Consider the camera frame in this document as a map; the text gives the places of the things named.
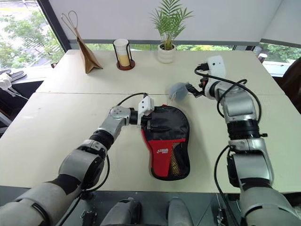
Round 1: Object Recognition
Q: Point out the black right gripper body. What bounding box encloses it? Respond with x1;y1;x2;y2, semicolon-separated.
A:
198;77;209;97

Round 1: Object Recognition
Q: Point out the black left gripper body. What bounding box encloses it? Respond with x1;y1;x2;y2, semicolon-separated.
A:
141;114;154;130

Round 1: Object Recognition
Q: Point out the black and red paddle case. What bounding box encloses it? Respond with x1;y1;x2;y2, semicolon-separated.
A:
140;105;191;181

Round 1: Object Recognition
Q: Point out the grey fuzzy ball pouch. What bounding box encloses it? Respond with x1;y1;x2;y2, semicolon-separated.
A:
166;81;189;102

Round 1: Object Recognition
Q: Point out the white ribbed plant pot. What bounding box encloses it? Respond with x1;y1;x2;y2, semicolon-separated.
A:
157;43;177;65

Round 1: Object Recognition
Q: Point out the cup in black holder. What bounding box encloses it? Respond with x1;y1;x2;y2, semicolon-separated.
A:
112;40;136;71

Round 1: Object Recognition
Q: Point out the paper cup with dark rim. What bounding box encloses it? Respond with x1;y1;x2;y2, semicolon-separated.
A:
253;46;269;64

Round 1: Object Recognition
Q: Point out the green palm plant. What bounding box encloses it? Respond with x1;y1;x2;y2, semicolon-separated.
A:
150;0;195;50

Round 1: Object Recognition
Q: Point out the stack of white paper cups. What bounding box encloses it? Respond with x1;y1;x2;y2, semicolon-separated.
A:
113;38;130;67

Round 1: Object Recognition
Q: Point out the dark rounded grey shape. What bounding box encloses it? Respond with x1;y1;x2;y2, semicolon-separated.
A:
100;198;142;226
167;197;195;226

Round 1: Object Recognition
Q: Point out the brown paper bag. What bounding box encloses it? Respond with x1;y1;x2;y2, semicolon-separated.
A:
61;10;104;74

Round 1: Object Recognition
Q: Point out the dark brown chair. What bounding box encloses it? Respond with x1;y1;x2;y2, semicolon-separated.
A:
274;56;301;105

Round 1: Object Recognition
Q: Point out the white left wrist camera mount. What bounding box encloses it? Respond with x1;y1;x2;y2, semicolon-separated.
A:
137;95;155;127

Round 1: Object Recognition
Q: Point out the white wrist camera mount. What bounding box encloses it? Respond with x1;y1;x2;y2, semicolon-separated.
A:
137;95;155;127
204;55;227;97

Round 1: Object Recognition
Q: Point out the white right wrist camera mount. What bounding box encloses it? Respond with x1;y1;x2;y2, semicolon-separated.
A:
204;55;227;97

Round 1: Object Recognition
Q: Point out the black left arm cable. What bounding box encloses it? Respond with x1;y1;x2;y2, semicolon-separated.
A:
50;92;148;226

